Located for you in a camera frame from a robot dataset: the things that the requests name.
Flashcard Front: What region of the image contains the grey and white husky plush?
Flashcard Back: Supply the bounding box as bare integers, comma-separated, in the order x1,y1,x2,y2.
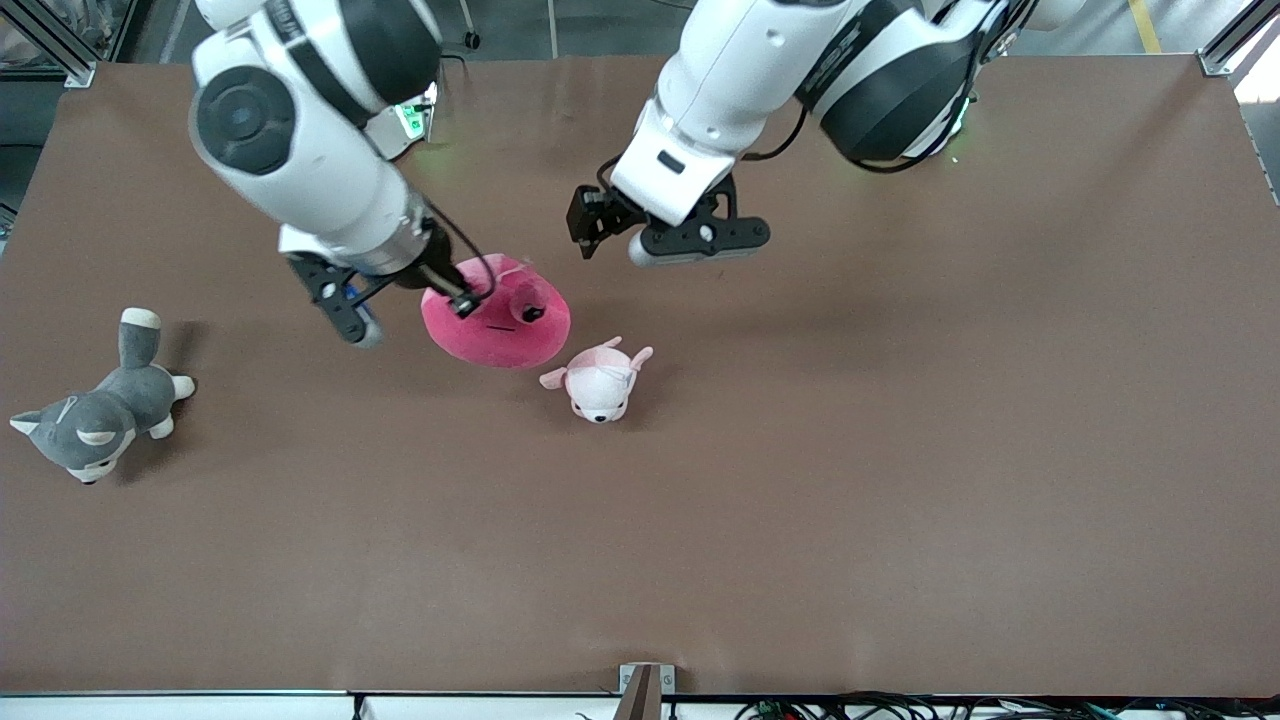
10,308,196,486

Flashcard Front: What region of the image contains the white table edge rail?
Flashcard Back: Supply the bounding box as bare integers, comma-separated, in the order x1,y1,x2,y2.
0,690,621,720

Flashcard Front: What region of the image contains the metal camera post bracket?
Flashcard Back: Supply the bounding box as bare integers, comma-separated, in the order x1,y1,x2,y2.
619,663,677,720

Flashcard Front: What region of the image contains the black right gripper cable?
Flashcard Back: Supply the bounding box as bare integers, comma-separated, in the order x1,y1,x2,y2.
425,198,499,303

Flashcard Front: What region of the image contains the tangled black cable bundle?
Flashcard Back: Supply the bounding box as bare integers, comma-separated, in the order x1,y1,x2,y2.
735,692,1280,720

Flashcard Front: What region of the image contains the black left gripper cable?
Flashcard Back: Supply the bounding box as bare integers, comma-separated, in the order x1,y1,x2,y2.
740,100,811,163

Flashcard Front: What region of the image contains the hot pink round plush toy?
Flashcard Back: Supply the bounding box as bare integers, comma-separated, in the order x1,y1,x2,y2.
420,254,572,370

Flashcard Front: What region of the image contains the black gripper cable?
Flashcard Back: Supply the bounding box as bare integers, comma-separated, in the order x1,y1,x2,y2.
740,100,811,163
425,198,499,303

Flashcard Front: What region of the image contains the aluminium frame post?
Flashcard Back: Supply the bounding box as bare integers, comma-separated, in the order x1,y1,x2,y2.
1197,0,1280,79
0,0,98,89

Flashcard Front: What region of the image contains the light pink dog plush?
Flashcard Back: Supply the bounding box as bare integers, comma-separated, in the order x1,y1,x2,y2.
539,337,654,425

